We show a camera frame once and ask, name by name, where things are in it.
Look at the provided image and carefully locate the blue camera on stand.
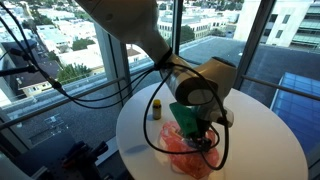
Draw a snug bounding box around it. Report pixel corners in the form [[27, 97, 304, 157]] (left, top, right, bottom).
[[0, 40, 38, 77]]

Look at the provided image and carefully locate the red plastic bag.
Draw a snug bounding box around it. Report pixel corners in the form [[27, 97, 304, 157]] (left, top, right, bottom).
[[160, 121, 219, 179]]

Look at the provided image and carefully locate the black blue equipment base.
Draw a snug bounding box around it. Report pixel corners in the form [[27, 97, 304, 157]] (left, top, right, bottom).
[[14, 133, 108, 180]]

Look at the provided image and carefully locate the round white table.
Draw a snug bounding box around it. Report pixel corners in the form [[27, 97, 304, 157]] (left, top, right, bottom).
[[116, 83, 308, 180]]

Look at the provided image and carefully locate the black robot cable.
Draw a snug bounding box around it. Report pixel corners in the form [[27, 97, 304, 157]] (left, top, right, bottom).
[[0, 1, 231, 171]]

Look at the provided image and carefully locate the yellow-capped supplement bottle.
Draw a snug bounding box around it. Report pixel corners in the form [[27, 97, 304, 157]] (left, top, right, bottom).
[[152, 99, 162, 120]]

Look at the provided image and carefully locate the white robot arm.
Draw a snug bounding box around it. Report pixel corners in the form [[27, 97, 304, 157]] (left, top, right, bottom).
[[76, 0, 237, 147]]

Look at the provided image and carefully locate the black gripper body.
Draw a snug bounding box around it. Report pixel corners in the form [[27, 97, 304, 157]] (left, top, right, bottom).
[[191, 119, 212, 152]]

